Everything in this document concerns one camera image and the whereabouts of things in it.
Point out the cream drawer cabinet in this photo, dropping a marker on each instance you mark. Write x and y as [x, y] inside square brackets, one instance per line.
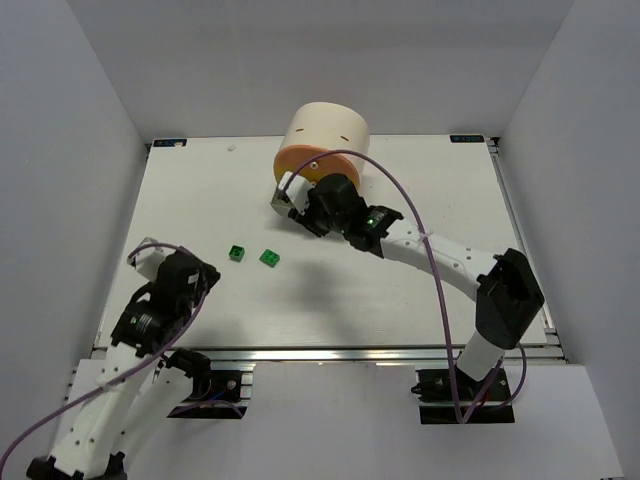
[318, 127]

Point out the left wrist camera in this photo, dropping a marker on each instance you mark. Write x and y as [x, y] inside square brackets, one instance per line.
[147, 259]

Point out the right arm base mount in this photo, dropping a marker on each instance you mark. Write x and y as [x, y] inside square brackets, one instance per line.
[436, 405]

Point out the green lego brick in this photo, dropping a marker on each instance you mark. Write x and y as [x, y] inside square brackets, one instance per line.
[236, 253]
[269, 258]

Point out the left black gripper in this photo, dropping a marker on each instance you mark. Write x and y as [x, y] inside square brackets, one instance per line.
[163, 270]

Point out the orange top drawer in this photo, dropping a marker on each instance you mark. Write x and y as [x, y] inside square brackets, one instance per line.
[315, 160]

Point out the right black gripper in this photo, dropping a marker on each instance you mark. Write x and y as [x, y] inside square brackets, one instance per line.
[310, 216]

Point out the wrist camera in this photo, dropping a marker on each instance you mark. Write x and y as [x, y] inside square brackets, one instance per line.
[147, 259]
[298, 188]

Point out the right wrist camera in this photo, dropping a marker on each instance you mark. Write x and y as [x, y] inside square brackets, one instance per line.
[298, 188]

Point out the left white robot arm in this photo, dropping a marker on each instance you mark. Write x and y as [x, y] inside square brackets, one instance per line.
[144, 376]

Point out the blue label left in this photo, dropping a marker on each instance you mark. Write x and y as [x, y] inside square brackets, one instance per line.
[169, 143]

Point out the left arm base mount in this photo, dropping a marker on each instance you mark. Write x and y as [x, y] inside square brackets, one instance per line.
[217, 391]

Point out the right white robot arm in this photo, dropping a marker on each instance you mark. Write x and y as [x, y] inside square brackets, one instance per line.
[505, 291]

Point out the aluminium rail front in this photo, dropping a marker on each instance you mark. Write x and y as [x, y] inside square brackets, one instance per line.
[551, 353]

